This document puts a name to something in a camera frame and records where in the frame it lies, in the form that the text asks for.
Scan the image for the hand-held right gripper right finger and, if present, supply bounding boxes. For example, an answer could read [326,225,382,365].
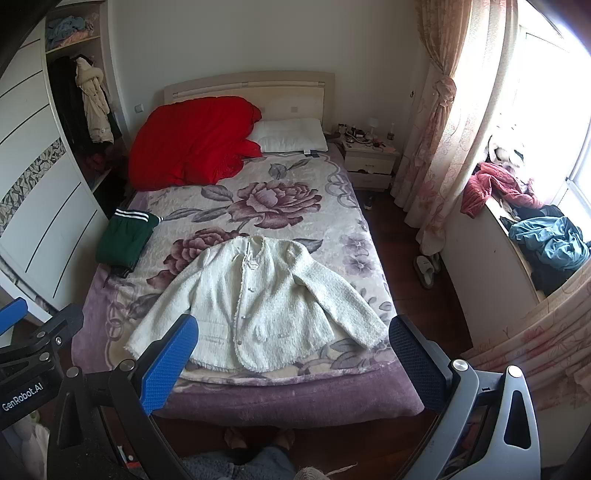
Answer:
[389,315,542,480]

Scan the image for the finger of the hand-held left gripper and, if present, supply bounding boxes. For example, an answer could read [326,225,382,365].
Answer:
[25,302,85,358]
[0,297,29,337]

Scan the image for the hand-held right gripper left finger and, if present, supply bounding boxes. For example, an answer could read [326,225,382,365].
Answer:
[46,314,199,480]

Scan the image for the white fuzzy jacket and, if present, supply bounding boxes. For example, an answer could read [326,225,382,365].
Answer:
[126,234,389,373]

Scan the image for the black hanging clothes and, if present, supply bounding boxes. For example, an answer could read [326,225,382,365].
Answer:
[48,54,122,153]

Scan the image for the pile of shelf clothes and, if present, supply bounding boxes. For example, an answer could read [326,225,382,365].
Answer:
[46,15,97,49]

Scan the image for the green striped pants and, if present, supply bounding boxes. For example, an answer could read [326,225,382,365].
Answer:
[95,208,164,278]

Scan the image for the person's legs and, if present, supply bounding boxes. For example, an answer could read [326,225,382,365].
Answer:
[182,425,298,480]

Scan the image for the white wardrobe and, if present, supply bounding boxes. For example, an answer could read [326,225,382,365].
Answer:
[0,0,134,324]

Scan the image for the teal jacket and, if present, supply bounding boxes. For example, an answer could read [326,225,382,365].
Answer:
[509,216,591,272]

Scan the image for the pink fleece garment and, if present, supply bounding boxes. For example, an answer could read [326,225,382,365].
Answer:
[460,161,546,219]

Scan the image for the floral purple blanket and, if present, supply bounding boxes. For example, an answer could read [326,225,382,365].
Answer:
[71,151,426,428]

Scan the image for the beige nightstand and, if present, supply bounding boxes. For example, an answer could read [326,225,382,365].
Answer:
[342,138,400,190]

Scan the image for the red quilt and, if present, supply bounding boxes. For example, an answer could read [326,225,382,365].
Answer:
[128,96,263,192]

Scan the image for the beige hanging coat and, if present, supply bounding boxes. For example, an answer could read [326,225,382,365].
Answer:
[75,56,115,145]

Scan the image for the clutter of small bottles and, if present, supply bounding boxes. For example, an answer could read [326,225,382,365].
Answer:
[337,122,397,150]

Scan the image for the pink floral curtain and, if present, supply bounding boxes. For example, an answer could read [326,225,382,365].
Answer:
[390,0,520,256]

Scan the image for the white pillow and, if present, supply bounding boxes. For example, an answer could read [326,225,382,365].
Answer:
[249,118,329,155]

